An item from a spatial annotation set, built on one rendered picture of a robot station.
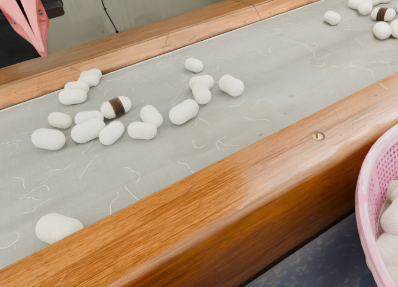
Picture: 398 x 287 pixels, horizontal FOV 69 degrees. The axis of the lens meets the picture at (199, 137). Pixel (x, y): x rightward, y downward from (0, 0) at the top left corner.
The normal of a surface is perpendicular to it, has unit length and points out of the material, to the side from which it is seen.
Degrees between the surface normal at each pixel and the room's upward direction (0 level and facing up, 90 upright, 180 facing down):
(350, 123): 0
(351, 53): 0
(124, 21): 90
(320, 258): 0
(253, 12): 45
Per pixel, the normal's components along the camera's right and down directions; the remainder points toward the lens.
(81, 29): 0.55, 0.44
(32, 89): 0.23, -0.21
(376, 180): 0.69, 0.04
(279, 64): -0.15, -0.78
